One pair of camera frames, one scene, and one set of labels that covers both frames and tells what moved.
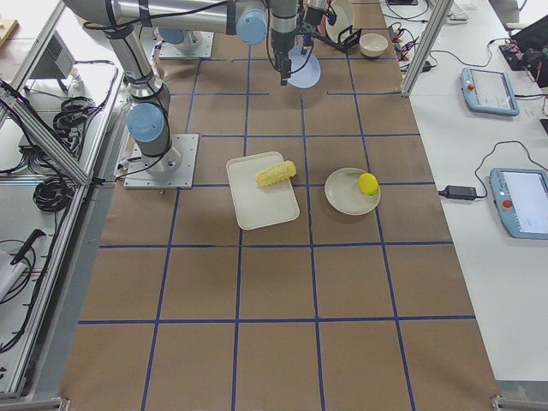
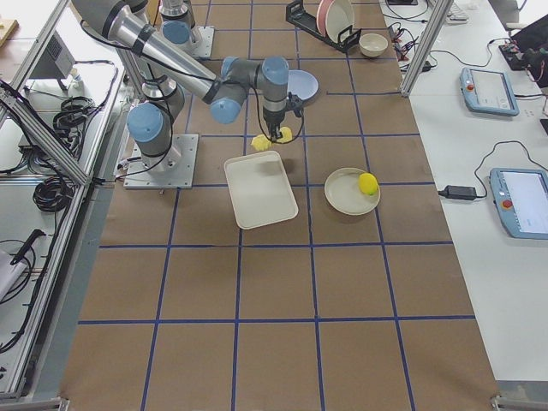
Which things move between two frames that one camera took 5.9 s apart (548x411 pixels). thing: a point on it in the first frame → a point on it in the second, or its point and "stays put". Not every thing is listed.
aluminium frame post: x=423 y=56 stays put
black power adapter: x=459 y=192 stays put
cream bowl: x=372 y=44 stays put
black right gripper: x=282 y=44 → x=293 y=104
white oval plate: x=342 y=193 stays put
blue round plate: x=308 y=75 → x=302 y=84
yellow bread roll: x=276 y=174 → x=261 y=142
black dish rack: x=343 y=44 stays put
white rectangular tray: x=259 y=206 stays put
